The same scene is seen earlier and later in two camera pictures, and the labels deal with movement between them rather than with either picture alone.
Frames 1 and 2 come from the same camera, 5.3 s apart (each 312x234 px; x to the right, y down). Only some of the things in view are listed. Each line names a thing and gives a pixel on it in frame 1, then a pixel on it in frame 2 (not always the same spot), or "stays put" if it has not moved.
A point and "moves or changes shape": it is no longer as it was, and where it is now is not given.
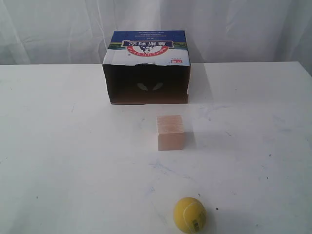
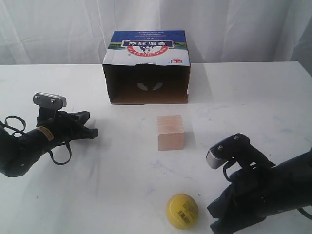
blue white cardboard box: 147,67 stays put
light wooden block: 170,129 stays put
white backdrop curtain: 76,32 stays put
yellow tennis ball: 189,215 moves or changes shape
